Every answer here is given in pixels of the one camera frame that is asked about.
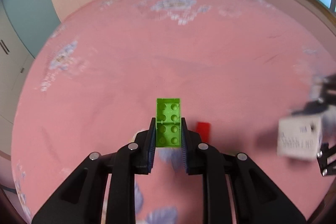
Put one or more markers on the white wardrobe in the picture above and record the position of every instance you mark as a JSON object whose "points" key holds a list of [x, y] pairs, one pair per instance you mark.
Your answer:
{"points": [[15, 64]]}

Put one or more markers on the small white milk box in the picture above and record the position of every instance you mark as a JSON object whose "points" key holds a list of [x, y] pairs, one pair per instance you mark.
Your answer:
{"points": [[299, 137]]}

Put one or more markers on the pink floral bed cover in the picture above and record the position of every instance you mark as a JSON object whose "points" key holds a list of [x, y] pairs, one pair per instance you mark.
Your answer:
{"points": [[240, 65]]}

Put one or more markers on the red toy brick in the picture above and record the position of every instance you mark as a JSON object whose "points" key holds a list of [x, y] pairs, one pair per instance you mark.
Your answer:
{"points": [[204, 130]]}

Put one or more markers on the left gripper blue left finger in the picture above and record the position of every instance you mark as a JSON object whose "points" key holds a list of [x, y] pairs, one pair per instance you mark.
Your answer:
{"points": [[151, 144]]}

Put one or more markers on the green toy brick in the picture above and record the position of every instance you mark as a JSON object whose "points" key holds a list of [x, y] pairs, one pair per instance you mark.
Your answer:
{"points": [[168, 123]]}

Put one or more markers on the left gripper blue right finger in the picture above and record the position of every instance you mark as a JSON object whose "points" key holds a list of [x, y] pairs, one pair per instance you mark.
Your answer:
{"points": [[184, 144]]}

